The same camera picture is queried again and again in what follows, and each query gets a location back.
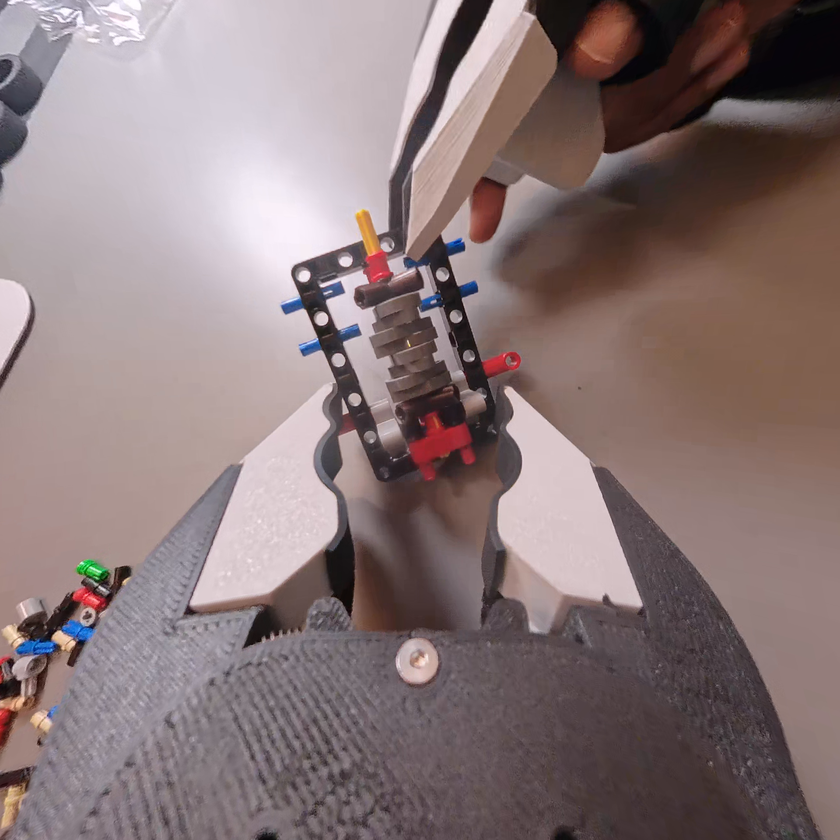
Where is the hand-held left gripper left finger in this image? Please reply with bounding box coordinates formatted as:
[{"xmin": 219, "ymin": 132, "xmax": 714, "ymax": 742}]
[{"xmin": 189, "ymin": 382, "xmax": 358, "ymax": 631}]

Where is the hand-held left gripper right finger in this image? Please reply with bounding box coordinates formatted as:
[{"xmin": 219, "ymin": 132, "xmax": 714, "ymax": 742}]
[{"xmin": 481, "ymin": 386, "xmax": 644, "ymax": 636}]

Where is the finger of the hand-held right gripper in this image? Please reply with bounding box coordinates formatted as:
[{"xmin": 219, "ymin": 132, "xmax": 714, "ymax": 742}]
[
  {"xmin": 406, "ymin": 10, "xmax": 560, "ymax": 258},
  {"xmin": 388, "ymin": 0, "xmax": 529, "ymax": 249}
]

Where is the lego frame with gear shaft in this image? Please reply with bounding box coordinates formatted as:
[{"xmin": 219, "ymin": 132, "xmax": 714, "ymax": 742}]
[{"xmin": 279, "ymin": 209, "xmax": 524, "ymax": 485}]

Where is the pile of small lego pieces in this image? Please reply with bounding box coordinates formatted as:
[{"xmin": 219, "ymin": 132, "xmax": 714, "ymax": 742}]
[{"xmin": 0, "ymin": 558, "xmax": 133, "ymax": 821}]

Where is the black rubber lego tire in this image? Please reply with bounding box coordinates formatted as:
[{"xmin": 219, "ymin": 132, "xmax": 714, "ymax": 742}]
[
  {"xmin": 0, "ymin": 105, "xmax": 31, "ymax": 166},
  {"xmin": 0, "ymin": 56, "xmax": 44, "ymax": 116}
]

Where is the person's right hand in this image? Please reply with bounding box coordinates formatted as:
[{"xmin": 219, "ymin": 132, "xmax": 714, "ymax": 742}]
[{"xmin": 469, "ymin": 0, "xmax": 840, "ymax": 245}]

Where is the white flat board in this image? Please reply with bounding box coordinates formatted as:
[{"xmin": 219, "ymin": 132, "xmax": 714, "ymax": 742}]
[{"xmin": 0, "ymin": 279, "xmax": 35, "ymax": 392}]

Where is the clear plastic bag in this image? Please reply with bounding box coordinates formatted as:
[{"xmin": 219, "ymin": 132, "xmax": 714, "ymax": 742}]
[{"xmin": 36, "ymin": 0, "xmax": 175, "ymax": 48}]

